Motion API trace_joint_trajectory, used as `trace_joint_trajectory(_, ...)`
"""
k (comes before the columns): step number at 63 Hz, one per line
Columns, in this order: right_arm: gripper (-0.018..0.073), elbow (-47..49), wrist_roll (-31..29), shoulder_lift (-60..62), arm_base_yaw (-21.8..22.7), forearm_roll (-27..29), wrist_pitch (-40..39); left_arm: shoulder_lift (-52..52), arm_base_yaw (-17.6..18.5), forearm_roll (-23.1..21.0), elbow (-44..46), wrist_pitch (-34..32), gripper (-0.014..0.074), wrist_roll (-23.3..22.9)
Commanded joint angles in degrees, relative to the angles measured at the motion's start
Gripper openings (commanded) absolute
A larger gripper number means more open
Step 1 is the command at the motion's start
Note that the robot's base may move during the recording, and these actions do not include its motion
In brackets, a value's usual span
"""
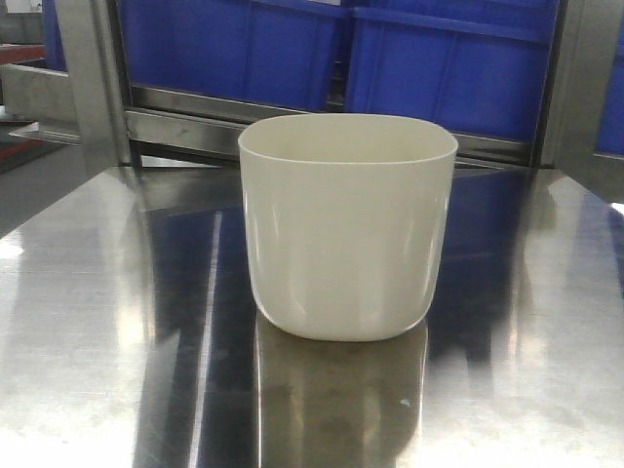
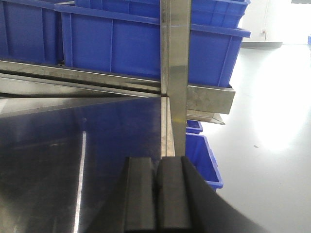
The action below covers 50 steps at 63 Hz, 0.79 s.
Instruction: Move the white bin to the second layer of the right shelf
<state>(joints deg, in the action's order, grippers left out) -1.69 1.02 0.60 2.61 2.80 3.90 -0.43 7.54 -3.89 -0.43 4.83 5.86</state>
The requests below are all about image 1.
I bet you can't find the blue crate far right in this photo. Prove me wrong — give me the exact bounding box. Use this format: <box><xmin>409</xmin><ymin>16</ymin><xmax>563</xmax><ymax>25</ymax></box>
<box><xmin>596</xmin><ymin>21</ymin><xmax>624</xmax><ymax>159</ymax></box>

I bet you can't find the steel side shelf left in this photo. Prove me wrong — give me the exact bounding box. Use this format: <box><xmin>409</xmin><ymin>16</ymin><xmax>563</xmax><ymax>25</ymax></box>
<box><xmin>1</xmin><ymin>60</ymin><xmax>81</xmax><ymax>145</ymax></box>

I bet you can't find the steel shelf post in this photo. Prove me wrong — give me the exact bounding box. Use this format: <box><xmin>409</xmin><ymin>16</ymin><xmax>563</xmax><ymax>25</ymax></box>
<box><xmin>55</xmin><ymin>0</ymin><xmax>141</xmax><ymax>176</ymax></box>
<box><xmin>530</xmin><ymin>0</ymin><xmax>616</xmax><ymax>170</ymax></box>

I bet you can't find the steel shelf post left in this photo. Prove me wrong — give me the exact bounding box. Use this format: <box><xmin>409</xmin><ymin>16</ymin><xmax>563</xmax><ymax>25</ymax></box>
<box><xmin>55</xmin><ymin>0</ymin><xmax>141</xmax><ymax>176</ymax></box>

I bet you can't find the steel shelf rail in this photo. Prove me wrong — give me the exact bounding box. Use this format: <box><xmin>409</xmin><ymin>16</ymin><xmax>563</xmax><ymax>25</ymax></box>
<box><xmin>125</xmin><ymin>87</ymin><xmax>531</xmax><ymax>166</ymax></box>

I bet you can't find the steel shelf post right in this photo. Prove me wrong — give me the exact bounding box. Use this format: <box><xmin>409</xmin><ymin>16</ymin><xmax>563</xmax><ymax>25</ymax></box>
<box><xmin>530</xmin><ymin>0</ymin><xmax>616</xmax><ymax>170</ymax></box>

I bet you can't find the blue crate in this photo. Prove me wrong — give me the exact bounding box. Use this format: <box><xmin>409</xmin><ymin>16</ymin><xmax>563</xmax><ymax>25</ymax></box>
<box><xmin>344</xmin><ymin>1</ymin><xmax>559</xmax><ymax>141</ymax></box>
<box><xmin>596</xmin><ymin>21</ymin><xmax>624</xmax><ymax>159</ymax></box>
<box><xmin>119</xmin><ymin>1</ymin><xmax>349</xmax><ymax>110</ymax></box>

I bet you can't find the blue crate left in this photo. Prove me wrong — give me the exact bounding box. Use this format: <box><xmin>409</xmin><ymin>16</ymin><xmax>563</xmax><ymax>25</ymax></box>
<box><xmin>119</xmin><ymin>1</ymin><xmax>349</xmax><ymax>110</ymax></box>

